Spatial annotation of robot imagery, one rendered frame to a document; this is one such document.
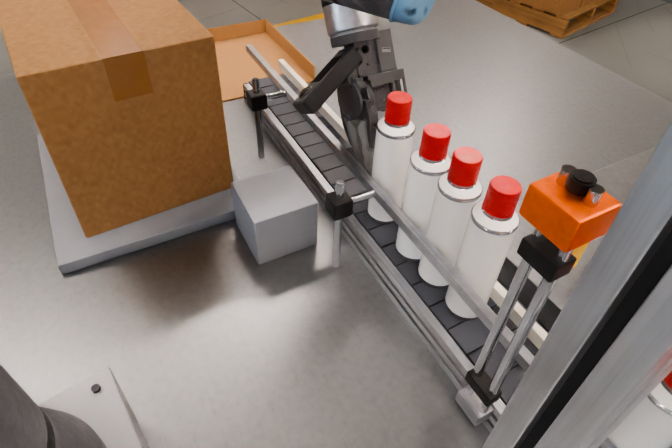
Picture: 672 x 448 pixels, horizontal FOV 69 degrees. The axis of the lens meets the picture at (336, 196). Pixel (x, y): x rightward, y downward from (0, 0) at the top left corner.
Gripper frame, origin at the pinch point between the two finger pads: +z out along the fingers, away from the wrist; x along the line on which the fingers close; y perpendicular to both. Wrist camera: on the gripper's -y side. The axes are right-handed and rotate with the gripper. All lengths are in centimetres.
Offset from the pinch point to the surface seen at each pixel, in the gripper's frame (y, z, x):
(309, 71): 13.2, -16.1, 45.4
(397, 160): -0.2, -2.3, -9.6
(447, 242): -1.1, 7.0, -19.3
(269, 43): 11, -25, 64
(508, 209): 0.3, 1.5, -28.7
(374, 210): -1.8, 5.6, -3.1
